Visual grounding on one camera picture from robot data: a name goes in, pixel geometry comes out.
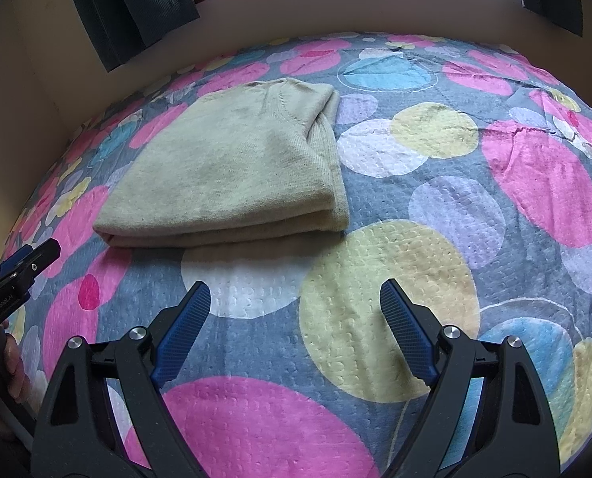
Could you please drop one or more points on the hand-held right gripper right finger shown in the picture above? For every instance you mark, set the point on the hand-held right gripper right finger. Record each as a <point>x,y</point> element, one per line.
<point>408,331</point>

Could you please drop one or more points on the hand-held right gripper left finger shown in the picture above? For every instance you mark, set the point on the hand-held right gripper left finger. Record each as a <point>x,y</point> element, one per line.
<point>183,331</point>

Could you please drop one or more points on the person's left hand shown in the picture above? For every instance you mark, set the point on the person's left hand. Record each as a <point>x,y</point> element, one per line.
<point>14,361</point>

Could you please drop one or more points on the beige knit sweater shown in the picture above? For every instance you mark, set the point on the beige knit sweater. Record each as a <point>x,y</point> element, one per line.
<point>226,159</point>

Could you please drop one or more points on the colourful dotted bedspread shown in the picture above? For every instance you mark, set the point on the colourful dotted bedspread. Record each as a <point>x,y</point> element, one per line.
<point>425,209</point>

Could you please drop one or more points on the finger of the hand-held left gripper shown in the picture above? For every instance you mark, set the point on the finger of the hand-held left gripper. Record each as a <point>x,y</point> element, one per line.
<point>34,261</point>

